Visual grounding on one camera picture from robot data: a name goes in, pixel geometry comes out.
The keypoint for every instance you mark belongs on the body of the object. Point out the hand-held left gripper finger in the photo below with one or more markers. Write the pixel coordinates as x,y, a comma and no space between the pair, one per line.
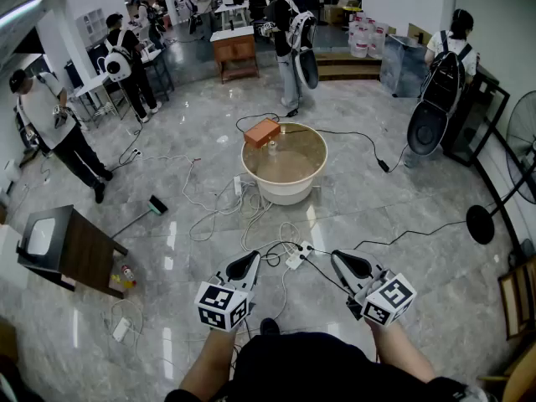
252,276
232,266

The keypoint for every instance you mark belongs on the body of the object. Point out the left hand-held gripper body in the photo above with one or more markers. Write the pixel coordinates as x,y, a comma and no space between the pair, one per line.
218,304

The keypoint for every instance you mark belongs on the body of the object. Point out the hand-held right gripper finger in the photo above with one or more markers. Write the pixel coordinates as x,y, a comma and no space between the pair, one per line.
360,266
345,281

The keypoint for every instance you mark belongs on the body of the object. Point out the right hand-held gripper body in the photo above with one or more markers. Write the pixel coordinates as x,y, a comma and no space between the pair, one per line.
389,297

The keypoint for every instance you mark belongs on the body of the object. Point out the small clear bottle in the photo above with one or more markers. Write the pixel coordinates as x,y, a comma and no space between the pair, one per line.
273,148

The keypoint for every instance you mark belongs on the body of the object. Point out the person's left forearm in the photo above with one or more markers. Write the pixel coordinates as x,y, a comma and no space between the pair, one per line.
209,362

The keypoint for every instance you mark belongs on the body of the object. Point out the person's right forearm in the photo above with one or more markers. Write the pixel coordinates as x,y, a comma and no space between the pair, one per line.
402,354

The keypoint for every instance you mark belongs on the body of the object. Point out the white power strip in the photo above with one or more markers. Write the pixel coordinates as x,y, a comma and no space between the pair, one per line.
306,249
295,261
238,185
136,153
121,329

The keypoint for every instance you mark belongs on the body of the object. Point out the person's black shoe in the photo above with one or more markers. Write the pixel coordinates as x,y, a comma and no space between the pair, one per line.
269,327

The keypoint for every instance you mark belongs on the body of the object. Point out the red-capped plastic bottle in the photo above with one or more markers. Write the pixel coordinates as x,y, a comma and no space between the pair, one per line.
127,274

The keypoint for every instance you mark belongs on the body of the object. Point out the green-headed broom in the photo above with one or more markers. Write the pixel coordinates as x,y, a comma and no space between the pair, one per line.
158,204

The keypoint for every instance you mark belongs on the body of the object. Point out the person's black shirt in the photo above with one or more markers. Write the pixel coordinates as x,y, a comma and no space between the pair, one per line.
310,371

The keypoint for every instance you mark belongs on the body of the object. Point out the black power adapter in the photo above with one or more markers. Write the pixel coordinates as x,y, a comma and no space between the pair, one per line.
292,111
383,165

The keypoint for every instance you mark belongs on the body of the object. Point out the orange flat box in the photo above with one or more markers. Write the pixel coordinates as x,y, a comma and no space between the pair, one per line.
261,132

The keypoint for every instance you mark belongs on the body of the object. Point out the dark wooden side table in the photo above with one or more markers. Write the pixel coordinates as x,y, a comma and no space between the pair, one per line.
88,249

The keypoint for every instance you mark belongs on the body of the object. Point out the white tray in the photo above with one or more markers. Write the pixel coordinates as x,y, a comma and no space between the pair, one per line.
41,236

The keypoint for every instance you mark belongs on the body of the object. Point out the wooden step platform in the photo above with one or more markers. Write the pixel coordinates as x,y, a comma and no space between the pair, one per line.
347,67

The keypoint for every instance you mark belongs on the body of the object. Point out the white and black backpack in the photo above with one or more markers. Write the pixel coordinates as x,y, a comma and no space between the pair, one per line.
307,69

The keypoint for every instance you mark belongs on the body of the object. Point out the translucent grey bin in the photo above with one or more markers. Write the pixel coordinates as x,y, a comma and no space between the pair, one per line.
400,65

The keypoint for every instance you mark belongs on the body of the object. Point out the wooden cabinet with white top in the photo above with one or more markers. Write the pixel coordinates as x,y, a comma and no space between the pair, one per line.
234,50

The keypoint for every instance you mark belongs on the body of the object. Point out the grey metal table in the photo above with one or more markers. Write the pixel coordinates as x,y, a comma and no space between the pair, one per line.
157,63

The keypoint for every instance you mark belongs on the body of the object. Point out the stack of clear water jugs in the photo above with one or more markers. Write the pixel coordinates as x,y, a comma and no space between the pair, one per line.
366,40

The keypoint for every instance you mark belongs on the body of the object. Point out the white round backpack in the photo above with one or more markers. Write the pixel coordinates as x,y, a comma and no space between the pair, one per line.
115,65

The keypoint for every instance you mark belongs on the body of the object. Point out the cardboard box with black mark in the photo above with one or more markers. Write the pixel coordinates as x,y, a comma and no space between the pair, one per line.
419,34

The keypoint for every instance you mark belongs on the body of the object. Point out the black office chair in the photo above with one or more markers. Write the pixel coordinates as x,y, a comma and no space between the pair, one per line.
256,0

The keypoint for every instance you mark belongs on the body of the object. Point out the white cubby shelf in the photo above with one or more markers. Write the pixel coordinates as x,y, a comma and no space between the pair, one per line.
94,21

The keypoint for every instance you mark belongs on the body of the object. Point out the ceiling tube light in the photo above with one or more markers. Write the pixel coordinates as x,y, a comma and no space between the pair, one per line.
21,13

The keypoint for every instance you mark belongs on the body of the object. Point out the wooden frame chair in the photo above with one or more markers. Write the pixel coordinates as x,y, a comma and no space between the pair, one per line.
502,291

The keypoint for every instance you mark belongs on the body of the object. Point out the black metal frame cabinet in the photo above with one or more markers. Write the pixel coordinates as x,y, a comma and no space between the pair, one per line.
486,75

